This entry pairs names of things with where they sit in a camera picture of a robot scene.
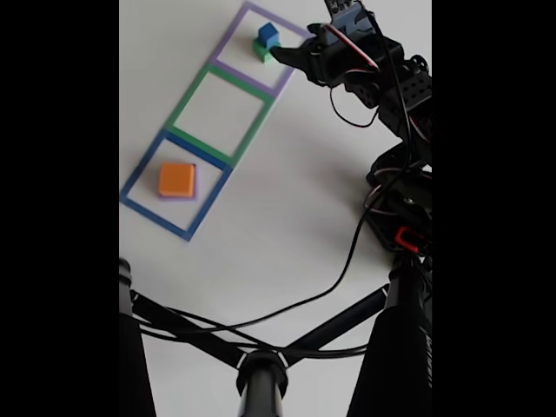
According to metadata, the red table clamp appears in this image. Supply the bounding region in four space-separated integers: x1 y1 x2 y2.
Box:
394 226 426 253

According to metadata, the small blue cube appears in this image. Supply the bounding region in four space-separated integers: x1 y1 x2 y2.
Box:
256 23 279 48

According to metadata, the purple block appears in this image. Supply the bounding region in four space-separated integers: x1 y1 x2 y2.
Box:
157 165 199 202

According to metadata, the black camera tripod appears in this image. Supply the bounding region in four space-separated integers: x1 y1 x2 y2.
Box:
119 255 433 417

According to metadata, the long black camera cable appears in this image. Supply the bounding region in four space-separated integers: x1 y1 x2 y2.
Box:
138 8 418 347

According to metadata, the blue square frame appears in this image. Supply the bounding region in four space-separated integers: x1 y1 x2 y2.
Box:
120 129 234 242

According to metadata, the green square frame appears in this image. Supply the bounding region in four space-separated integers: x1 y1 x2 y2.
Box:
167 63 275 169

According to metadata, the green cube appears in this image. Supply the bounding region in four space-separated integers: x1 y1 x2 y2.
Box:
252 38 275 65

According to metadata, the purple square frame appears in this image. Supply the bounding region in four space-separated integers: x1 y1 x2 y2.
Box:
209 1 313 99

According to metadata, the red white black servo wire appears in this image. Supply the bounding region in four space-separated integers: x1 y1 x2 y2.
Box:
324 23 381 129

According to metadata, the orange block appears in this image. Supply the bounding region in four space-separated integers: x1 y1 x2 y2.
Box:
157 162 195 197

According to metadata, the thin black cable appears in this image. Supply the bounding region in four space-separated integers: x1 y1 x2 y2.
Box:
164 306 373 357

